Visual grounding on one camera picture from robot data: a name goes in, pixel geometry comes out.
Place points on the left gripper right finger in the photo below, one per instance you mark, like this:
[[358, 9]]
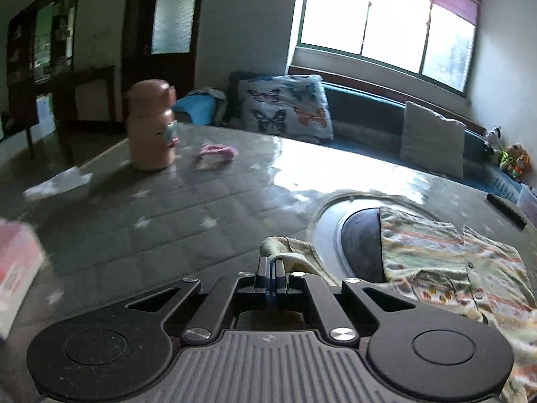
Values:
[[278, 278]]

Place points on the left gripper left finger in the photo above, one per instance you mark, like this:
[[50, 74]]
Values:
[[262, 276]]

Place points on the colourful patterned child garment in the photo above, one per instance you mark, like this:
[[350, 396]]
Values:
[[468, 274]]

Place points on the round black induction cooker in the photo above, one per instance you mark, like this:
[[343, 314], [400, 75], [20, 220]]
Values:
[[358, 244]]

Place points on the small pink cloth item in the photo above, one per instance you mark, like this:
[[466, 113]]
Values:
[[217, 152]]

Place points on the butterfly print pillow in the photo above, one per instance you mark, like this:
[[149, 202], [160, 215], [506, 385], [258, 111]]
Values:
[[285, 106]]

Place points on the blue cushion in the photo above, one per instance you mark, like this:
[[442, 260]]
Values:
[[198, 109]]

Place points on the pink bottle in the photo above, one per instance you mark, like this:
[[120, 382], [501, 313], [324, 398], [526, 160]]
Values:
[[152, 134]]

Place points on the teal bench sofa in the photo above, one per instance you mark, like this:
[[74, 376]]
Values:
[[372, 125]]

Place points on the grey cushion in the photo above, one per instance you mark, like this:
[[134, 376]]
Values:
[[432, 142]]

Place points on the white tissue paper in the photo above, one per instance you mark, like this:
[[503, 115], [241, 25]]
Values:
[[61, 183]]

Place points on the pink white box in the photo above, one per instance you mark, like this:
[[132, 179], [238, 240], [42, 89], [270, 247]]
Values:
[[21, 256]]

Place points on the black remote control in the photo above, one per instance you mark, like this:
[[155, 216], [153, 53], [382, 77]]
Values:
[[505, 209]]

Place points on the clear plastic storage box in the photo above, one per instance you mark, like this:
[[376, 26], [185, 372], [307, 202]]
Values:
[[527, 203]]

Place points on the dark wooden door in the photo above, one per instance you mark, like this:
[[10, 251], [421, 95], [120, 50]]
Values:
[[159, 41]]

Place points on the dark glass cabinet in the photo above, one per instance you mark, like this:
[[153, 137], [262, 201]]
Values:
[[39, 47]]

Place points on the window with green frame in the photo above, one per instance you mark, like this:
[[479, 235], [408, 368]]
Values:
[[430, 39]]

